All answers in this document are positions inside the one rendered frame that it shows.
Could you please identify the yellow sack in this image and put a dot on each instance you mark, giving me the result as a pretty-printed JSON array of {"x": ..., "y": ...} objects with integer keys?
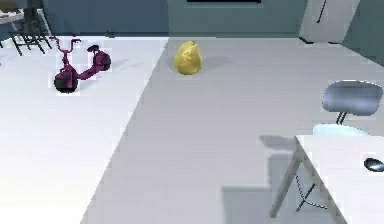
[{"x": 188, "y": 59}]

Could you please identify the maroon toy tricycle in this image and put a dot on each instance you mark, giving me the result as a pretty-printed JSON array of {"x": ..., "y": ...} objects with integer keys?
[{"x": 68, "y": 76}]

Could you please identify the grey blue chair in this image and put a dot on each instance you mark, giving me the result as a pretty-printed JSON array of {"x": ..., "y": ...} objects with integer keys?
[{"x": 351, "y": 98}]

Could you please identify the white table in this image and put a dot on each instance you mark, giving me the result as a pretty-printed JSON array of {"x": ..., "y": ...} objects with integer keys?
[{"x": 343, "y": 180}]

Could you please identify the black round dish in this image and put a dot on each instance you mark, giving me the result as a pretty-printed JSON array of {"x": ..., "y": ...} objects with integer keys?
[{"x": 374, "y": 164}]

